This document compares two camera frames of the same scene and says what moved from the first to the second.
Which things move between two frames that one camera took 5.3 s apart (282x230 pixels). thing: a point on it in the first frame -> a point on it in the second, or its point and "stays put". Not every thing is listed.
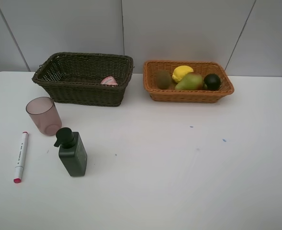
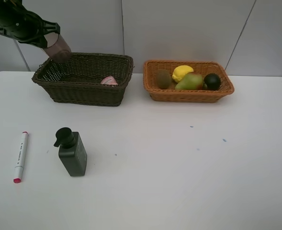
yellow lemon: x=180 y=72 stays put
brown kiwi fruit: x=163 y=79 stays put
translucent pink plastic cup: x=43 y=112 -> x=58 y=50
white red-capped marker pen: x=19 y=167 stays put
